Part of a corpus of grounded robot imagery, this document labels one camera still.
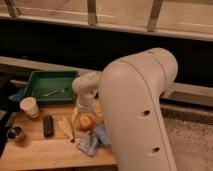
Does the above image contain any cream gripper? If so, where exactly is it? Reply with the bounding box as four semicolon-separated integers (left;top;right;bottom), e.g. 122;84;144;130
71;103;103;131

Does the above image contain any yellow-red apple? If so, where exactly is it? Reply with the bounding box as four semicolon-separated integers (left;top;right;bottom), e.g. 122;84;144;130
79;116;93;130

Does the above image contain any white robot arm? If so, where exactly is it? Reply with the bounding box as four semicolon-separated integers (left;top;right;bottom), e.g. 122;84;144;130
72;48;178;171

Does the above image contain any yellow banana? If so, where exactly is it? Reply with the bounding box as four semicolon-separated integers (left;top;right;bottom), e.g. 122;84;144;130
58;117;75;143

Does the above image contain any blue cloth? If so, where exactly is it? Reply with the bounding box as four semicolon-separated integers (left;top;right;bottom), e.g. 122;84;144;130
77;123;110;157

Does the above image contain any metal fork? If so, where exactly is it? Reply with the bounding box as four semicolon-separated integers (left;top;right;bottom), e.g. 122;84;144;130
42;87;67;97

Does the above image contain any green plastic tray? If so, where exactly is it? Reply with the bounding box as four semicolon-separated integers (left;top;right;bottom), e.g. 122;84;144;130
23;71;78;104

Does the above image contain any black rectangular remote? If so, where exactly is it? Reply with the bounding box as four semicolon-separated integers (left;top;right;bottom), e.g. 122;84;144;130
43;115;54;137

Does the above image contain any white paper cup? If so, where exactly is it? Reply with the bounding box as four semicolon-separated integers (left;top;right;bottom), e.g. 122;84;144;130
20;97;40;118

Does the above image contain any blue object at left edge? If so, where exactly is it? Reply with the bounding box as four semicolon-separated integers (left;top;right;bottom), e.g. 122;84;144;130
9;89;24;102

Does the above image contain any small metal cup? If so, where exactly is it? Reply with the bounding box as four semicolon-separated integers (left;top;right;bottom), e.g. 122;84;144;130
7;127;25;142

